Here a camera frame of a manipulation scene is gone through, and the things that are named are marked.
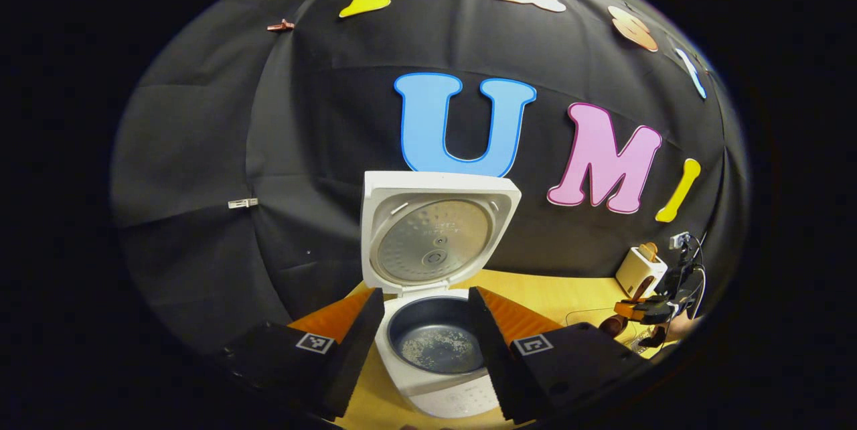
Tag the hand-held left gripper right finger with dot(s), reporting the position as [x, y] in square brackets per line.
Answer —
[492, 356]

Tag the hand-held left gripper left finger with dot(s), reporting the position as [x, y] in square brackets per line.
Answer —
[355, 349]

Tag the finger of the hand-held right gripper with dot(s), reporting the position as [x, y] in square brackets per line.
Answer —
[639, 310]

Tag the white rice cooker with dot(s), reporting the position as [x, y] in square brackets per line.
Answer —
[435, 189]

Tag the white toaster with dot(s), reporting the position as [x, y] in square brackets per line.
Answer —
[636, 276]

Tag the brown toast slice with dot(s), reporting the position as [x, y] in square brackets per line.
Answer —
[647, 251]

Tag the clear plastic container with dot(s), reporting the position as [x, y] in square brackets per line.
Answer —
[586, 316]

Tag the white cloth clip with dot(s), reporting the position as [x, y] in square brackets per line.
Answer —
[242, 203]

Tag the black backdrop cloth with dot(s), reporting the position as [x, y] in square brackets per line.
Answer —
[234, 149]

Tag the copper cloth clip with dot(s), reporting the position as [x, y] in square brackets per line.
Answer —
[281, 26]

